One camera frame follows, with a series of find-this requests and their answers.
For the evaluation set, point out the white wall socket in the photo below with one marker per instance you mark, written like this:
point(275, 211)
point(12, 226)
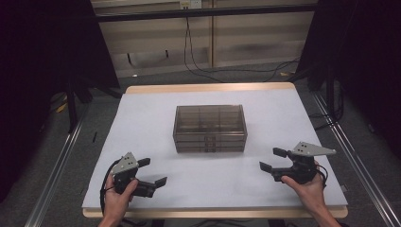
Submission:
point(190, 4)

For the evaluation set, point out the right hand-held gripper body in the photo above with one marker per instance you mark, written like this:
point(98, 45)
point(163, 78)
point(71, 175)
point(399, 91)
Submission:
point(302, 164)

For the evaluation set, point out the translucent brown plastic drawer box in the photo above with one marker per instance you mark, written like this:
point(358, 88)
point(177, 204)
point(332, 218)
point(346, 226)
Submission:
point(209, 127)

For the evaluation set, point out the person's left hand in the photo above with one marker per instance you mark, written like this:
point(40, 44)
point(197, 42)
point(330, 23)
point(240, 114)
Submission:
point(117, 201)

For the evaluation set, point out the yellow floor tape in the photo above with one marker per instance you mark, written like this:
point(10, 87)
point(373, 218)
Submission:
point(61, 108)

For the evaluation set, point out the person's right hand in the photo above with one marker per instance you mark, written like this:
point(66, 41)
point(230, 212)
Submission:
point(307, 190)

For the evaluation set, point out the metal floor rail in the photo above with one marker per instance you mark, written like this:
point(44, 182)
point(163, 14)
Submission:
point(53, 176)
point(356, 164)

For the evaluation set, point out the black metal stand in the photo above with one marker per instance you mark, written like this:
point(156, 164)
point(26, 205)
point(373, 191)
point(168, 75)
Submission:
point(72, 107)
point(330, 94)

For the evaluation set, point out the black horizontal bar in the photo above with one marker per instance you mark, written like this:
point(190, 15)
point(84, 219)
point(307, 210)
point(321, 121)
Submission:
point(205, 12)

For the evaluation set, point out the black curtain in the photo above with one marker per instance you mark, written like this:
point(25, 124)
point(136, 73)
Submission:
point(38, 63)
point(362, 63)

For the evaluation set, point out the white table cover sheet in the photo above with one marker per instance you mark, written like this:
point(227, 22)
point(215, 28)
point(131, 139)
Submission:
point(157, 126)

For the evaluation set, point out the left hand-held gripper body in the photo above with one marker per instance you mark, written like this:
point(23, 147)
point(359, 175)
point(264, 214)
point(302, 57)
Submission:
point(125, 171)

